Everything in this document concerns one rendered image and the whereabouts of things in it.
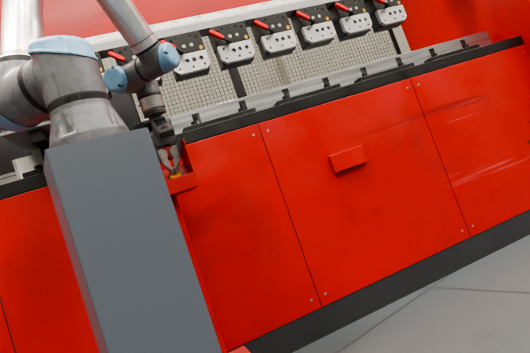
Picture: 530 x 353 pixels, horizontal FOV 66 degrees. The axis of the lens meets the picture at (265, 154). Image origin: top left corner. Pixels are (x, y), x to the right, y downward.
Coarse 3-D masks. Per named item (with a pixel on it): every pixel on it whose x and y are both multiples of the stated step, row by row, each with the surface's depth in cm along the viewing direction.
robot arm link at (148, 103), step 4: (148, 96) 125; (152, 96) 126; (156, 96) 126; (160, 96) 128; (140, 100) 126; (144, 100) 125; (148, 100) 125; (152, 100) 125; (156, 100) 126; (160, 100) 127; (140, 104) 127; (144, 104) 125; (148, 104) 125; (152, 104) 125; (156, 104) 126; (160, 104) 127; (164, 104) 129; (144, 108) 126; (148, 108) 125; (152, 108) 125; (156, 108) 126; (144, 112) 127
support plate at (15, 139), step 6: (36, 126) 123; (42, 126) 124; (48, 126) 126; (6, 132) 121; (12, 132) 121; (18, 132) 123; (24, 132) 125; (48, 132) 133; (6, 138) 124; (12, 138) 126; (18, 138) 128; (24, 138) 130; (18, 144) 134; (24, 144) 136; (30, 144) 139
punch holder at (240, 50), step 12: (228, 24) 171; (240, 24) 172; (228, 36) 170; (240, 36) 171; (216, 48) 170; (228, 48) 169; (240, 48) 172; (252, 48) 172; (228, 60) 168; (240, 60) 170; (252, 60) 176
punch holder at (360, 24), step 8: (344, 0) 188; (352, 0) 189; (360, 0) 191; (336, 8) 187; (352, 8) 189; (360, 8) 190; (336, 16) 189; (344, 16) 187; (352, 16) 188; (360, 16) 189; (368, 16) 190; (336, 24) 191; (344, 24) 186; (352, 24) 187; (360, 24) 188; (368, 24) 190; (336, 32) 193; (344, 32) 187; (352, 32) 186; (360, 32) 191
